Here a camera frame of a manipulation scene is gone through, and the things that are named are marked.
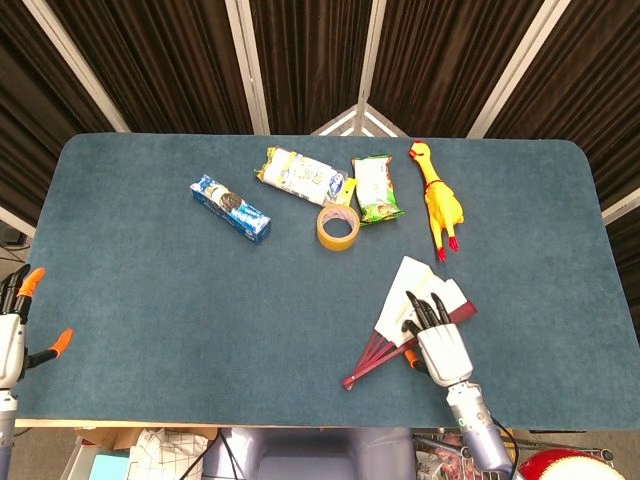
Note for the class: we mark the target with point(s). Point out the right lavender robot arm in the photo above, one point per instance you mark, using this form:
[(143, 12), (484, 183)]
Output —
[(475, 415)]

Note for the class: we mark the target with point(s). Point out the white screen frame post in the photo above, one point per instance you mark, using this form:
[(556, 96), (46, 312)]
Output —
[(15, 221), (622, 206), (250, 65), (78, 65), (521, 65), (372, 50)]

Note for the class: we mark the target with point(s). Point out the white screen base bracket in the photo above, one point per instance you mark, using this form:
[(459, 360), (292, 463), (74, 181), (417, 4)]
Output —
[(332, 122)]

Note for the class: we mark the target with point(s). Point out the checkered white cloth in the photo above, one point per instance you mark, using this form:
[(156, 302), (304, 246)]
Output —
[(165, 455)]

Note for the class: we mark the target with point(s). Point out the yellow rubber chicken toy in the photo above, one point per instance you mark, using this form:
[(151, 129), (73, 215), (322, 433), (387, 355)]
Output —
[(440, 200)]

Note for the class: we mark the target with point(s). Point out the teal box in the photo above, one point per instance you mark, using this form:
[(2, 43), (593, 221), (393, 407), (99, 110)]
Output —
[(107, 467)]

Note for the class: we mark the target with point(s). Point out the red and white ball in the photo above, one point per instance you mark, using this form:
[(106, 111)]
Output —
[(545, 467)]

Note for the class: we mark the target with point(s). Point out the floral patterned bag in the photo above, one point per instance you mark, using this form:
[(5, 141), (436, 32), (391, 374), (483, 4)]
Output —
[(440, 462)]

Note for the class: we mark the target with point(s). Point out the blue felt table cover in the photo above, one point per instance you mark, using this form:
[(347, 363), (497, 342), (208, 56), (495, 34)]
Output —
[(200, 325)]

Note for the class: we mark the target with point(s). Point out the white and yellow snack packet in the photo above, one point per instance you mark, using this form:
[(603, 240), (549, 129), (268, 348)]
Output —
[(305, 175)]

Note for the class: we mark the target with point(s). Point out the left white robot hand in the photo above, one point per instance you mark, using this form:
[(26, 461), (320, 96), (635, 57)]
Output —
[(12, 345)]

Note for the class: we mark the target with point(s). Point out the blue cookie box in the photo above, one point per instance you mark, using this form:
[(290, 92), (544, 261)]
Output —
[(230, 210)]

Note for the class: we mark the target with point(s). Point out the red ribbed white paper fan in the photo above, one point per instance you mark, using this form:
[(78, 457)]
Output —
[(415, 275)]

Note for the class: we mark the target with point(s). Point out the lavender robot torso base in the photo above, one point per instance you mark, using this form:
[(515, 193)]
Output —
[(310, 455)]

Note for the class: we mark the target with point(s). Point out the brown pleated curtain panel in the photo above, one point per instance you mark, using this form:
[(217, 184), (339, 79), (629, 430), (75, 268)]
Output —
[(310, 60), (30, 125), (450, 60), (590, 90), (165, 65)]

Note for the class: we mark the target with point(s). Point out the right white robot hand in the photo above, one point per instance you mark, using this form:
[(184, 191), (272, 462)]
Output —
[(445, 355)]

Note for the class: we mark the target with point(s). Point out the yellow packing tape roll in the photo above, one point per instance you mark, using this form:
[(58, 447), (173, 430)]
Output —
[(321, 235)]

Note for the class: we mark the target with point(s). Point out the green and white snack packet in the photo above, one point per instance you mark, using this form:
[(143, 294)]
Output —
[(375, 190)]

